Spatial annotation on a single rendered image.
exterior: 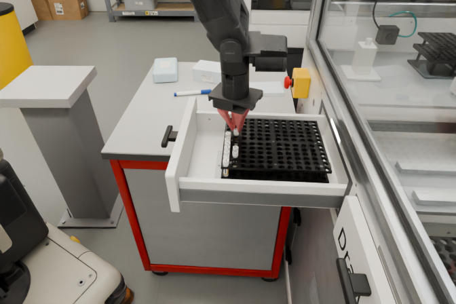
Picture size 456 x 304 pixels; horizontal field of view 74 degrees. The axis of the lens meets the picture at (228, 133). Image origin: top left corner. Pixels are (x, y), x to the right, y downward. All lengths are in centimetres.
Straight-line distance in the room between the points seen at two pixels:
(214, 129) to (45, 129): 82
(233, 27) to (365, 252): 38
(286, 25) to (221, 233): 90
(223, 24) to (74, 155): 111
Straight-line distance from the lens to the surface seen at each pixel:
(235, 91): 61
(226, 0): 47
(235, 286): 147
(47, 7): 515
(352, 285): 49
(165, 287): 150
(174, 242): 124
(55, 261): 136
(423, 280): 43
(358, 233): 52
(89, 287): 125
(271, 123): 74
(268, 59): 57
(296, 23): 141
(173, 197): 61
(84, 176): 155
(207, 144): 77
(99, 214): 174
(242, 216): 107
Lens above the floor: 133
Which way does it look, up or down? 37 degrees down
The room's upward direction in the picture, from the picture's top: straight up
